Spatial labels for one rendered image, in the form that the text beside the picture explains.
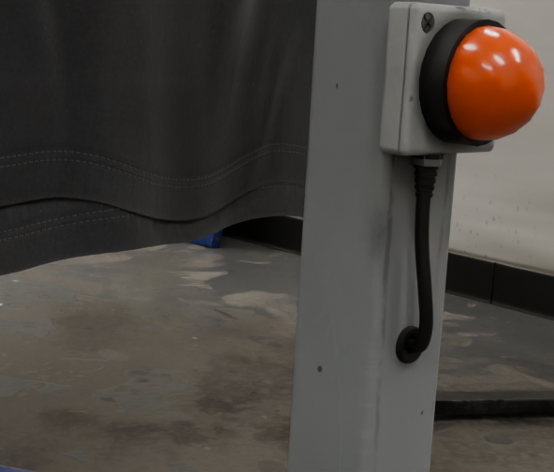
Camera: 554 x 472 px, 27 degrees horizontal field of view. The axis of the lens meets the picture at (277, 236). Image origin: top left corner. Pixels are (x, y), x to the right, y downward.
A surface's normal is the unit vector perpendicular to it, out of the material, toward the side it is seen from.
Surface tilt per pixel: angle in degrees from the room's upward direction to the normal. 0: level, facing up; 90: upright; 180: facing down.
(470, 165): 90
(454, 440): 0
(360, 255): 90
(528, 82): 80
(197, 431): 0
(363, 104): 90
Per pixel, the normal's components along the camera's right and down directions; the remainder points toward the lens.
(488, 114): -0.10, 0.61
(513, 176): -0.72, 0.08
